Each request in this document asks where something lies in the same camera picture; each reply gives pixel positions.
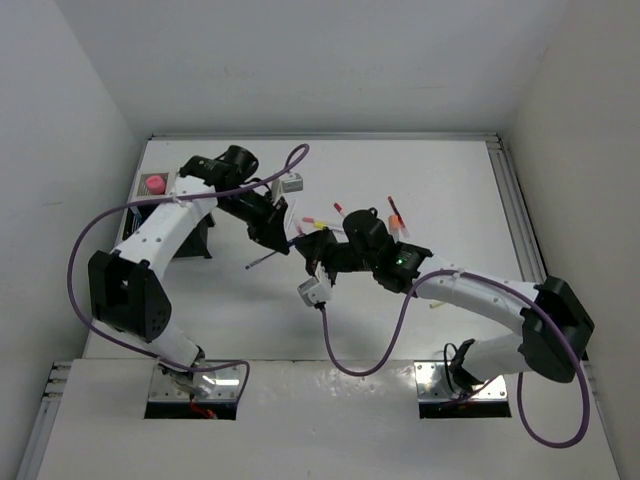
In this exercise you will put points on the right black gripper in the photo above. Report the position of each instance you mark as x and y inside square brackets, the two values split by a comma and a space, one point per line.
[313, 247]

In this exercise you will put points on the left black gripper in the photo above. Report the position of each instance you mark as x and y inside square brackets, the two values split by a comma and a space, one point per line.
[267, 230]

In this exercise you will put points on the blue gel pen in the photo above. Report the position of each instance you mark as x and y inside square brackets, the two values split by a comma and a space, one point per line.
[258, 261]

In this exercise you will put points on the dark red pen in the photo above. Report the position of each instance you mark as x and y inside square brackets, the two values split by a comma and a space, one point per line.
[396, 211]

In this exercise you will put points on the pink eraser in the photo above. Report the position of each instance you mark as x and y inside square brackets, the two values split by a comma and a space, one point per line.
[155, 184]

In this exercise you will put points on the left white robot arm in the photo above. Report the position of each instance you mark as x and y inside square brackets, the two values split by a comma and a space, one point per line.
[125, 284]

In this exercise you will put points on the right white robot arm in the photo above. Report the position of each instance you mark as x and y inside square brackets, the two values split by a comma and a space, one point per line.
[549, 328]

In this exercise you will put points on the orange capped white marker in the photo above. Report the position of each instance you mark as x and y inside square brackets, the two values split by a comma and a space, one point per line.
[395, 228]

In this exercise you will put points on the pink yellow marker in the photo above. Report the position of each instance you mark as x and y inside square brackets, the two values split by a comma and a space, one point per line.
[318, 223]

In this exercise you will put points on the red capped white marker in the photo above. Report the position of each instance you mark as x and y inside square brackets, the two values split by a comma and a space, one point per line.
[340, 209]

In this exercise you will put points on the black slatted organizer bin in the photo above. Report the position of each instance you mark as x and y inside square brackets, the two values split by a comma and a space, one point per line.
[168, 230]

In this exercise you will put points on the white slatted organizer bin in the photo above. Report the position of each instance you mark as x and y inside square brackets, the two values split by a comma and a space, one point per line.
[139, 190]

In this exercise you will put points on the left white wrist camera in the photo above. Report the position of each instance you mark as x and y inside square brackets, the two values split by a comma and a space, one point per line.
[287, 183]

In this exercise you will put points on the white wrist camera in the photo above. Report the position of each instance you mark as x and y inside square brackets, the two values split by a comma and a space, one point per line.
[287, 183]
[315, 290]

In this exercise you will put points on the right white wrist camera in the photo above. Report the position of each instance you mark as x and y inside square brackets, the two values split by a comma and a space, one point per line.
[315, 290]

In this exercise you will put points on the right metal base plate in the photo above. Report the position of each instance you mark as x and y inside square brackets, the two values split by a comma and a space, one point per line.
[432, 386]

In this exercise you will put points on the metal base plate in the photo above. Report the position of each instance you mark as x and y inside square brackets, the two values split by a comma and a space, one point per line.
[432, 386]
[217, 386]

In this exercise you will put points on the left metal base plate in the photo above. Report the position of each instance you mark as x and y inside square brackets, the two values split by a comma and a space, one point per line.
[217, 386]

